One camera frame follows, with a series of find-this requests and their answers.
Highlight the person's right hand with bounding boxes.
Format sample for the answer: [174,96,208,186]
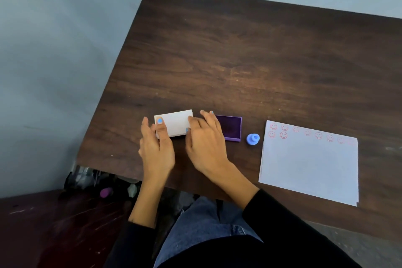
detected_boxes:
[185,110,232,180]

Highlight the person's left hand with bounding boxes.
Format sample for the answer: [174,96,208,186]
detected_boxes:
[138,116,176,181]

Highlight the white ink pad lid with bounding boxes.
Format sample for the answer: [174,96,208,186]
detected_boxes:
[154,110,193,139]

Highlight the person's left forearm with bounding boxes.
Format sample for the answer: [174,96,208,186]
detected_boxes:
[105,174,167,268]

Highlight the person's right forearm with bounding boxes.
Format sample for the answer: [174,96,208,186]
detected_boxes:
[214,161,362,268]

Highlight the purple ink pad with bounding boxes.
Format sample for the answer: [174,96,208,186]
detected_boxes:
[214,115,242,142]

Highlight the person's blue jeans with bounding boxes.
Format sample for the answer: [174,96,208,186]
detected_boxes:
[153,196,264,268]

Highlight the black bag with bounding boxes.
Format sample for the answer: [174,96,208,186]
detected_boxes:
[64,166,143,200]

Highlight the white paper with smiley stamps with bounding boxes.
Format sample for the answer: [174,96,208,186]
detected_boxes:
[258,120,359,207]

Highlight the person's black top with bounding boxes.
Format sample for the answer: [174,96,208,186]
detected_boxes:
[157,234,292,268]

